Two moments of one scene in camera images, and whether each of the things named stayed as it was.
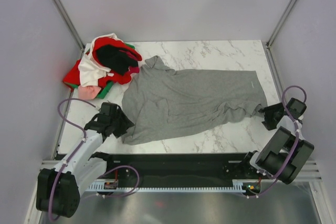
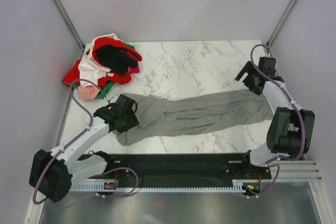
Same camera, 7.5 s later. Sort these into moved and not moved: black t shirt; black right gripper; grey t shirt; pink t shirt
Moved: black right gripper; grey t shirt
Not moved: black t shirt; pink t shirt
